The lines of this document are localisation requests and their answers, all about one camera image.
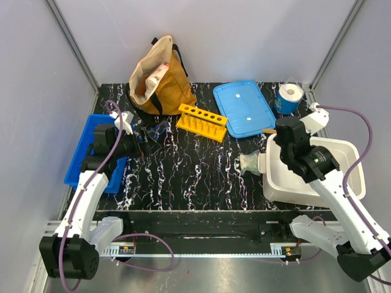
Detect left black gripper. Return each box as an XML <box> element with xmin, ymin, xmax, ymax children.
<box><xmin>111</xmin><ymin>127</ymin><xmax>161</xmax><ymax>159</ymax></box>

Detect blue safety glasses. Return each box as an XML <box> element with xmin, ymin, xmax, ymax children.
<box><xmin>139</xmin><ymin>120</ymin><xmax>169</xmax><ymax>142</ymax></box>

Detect yellow test tube rack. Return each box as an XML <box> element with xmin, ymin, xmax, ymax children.
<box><xmin>176</xmin><ymin>104</ymin><xmax>228</xmax><ymax>143</ymax></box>

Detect light blue tray lid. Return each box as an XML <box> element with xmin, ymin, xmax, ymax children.
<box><xmin>213</xmin><ymin>80</ymin><xmax>276</xmax><ymax>139</ymax></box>

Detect plastic packet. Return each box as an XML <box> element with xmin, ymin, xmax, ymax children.
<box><xmin>239</xmin><ymin>150</ymin><xmax>261</xmax><ymax>176</ymax></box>

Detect yellow rubber band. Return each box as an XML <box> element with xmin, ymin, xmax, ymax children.
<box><xmin>263</xmin><ymin>129</ymin><xmax>276</xmax><ymax>134</ymax></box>

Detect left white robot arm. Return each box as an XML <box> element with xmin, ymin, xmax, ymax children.
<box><xmin>39</xmin><ymin>123</ymin><xmax>154</xmax><ymax>280</ymax></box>

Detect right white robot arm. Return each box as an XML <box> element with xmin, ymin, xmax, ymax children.
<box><xmin>274</xmin><ymin>117</ymin><xmax>390</xmax><ymax>282</ymax></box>

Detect toilet paper roll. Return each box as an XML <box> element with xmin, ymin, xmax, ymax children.
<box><xmin>274</xmin><ymin>83</ymin><xmax>304</xmax><ymax>115</ymax></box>

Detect white plastic tub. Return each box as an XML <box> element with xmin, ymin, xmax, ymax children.
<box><xmin>258</xmin><ymin>134</ymin><xmax>359</xmax><ymax>208</ymax></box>

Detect white package in bag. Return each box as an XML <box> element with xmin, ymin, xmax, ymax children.
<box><xmin>145</xmin><ymin>62</ymin><xmax>170</xmax><ymax>95</ymax></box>

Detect brown paper tote bag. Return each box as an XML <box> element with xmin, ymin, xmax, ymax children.
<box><xmin>128</xmin><ymin>35</ymin><xmax>197</xmax><ymax>115</ymax></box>

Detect blue compartment bin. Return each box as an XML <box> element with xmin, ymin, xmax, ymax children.
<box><xmin>64</xmin><ymin>114</ymin><xmax>127</xmax><ymax>194</ymax></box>

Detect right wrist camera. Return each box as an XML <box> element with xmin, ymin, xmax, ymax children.
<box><xmin>300</xmin><ymin>103</ymin><xmax>329</xmax><ymax>136</ymax></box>

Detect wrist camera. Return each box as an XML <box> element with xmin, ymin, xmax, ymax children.
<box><xmin>300</xmin><ymin>103</ymin><xmax>329</xmax><ymax>136</ymax></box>
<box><xmin>109</xmin><ymin>111</ymin><xmax>134</xmax><ymax>135</ymax></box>

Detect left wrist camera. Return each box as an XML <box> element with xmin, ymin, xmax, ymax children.
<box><xmin>109</xmin><ymin>111</ymin><xmax>134</xmax><ymax>135</ymax></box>

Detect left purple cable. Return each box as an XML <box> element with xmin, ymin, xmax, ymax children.
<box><xmin>57</xmin><ymin>99</ymin><xmax>175</xmax><ymax>292</ymax></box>

